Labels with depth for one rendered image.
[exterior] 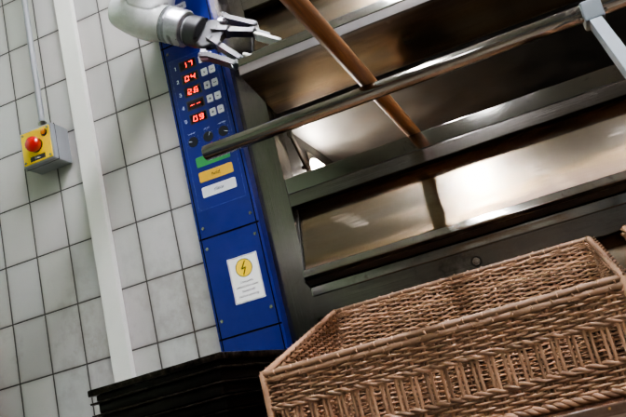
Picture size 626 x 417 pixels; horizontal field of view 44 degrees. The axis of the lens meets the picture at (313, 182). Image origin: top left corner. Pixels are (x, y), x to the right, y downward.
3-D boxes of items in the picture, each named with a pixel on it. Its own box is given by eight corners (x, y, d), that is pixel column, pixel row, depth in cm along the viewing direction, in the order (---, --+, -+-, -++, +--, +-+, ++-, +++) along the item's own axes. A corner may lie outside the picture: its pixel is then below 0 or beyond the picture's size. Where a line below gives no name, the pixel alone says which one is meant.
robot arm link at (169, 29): (165, 50, 186) (186, 56, 184) (152, 27, 178) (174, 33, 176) (182, 20, 189) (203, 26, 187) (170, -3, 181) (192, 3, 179)
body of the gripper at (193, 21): (200, 25, 186) (234, 33, 183) (184, 53, 183) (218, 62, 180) (191, 6, 180) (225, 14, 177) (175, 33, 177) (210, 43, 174)
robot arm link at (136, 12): (149, 38, 178) (167, -16, 178) (94, 22, 183) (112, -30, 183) (170, 50, 188) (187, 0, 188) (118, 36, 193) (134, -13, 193)
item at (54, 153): (41, 175, 201) (36, 141, 204) (73, 163, 199) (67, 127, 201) (22, 169, 195) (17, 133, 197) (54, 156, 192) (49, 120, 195)
